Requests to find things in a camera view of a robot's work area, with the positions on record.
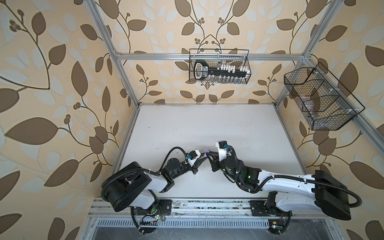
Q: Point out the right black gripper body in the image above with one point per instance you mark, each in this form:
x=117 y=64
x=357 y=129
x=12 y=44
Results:
x=223 y=168

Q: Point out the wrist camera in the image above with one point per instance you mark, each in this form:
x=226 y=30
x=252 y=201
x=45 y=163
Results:
x=193 y=155
x=222 y=150

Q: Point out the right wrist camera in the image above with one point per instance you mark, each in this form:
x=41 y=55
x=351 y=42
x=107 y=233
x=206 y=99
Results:
x=222 y=150

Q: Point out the black wire basket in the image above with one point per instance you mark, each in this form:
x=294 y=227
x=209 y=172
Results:
x=237 y=57
x=326 y=103

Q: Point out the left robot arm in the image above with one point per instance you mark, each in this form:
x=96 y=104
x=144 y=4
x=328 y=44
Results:
x=134 y=186

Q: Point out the black wire basket right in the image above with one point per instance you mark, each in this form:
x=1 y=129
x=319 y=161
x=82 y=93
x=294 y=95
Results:
x=326 y=103

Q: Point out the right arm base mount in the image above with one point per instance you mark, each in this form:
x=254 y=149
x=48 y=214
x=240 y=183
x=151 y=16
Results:
x=259 y=208

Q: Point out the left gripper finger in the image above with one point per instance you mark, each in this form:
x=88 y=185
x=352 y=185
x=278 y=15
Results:
x=202 y=159
x=196 y=167

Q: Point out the black tool with white bits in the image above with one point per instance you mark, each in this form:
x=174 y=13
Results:
x=202 y=71

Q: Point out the black wire basket centre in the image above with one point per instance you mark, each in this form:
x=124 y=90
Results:
x=237 y=57

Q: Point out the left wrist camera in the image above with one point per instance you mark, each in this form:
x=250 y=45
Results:
x=193 y=155

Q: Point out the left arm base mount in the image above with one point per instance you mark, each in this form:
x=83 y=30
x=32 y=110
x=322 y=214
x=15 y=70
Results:
x=161 y=207

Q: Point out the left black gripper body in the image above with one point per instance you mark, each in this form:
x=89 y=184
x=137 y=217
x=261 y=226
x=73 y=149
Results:
x=188 y=167

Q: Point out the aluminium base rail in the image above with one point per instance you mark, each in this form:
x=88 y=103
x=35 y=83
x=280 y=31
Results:
x=202 y=208

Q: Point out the purple round charging case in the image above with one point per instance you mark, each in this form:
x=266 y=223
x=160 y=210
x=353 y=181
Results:
x=205 y=153

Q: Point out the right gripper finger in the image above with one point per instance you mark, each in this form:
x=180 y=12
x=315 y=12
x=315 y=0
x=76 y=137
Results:
x=215 y=165
x=214 y=156

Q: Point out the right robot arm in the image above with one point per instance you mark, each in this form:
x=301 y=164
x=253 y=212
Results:
x=317 y=192

